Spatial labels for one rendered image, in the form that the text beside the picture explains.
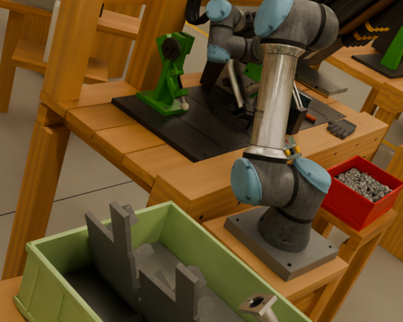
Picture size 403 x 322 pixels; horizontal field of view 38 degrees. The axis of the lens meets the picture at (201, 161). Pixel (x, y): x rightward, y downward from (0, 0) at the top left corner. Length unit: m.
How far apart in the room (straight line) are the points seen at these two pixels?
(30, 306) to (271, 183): 0.63
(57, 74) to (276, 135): 0.80
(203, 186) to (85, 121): 0.45
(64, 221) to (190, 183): 1.31
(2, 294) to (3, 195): 1.67
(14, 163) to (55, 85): 1.34
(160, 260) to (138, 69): 0.96
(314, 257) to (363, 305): 1.59
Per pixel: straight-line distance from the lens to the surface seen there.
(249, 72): 2.17
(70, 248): 1.29
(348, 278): 2.45
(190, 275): 0.96
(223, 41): 1.84
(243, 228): 1.61
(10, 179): 3.12
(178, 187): 1.65
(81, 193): 3.12
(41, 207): 2.21
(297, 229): 1.59
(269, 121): 1.47
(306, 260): 1.61
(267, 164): 1.45
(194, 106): 2.20
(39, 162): 2.09
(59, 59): 1.93
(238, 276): 1.36
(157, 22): 2.14
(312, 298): 1.76
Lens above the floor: 1.73
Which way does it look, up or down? 27 degrees down
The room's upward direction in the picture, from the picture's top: 21 degrees clockwise
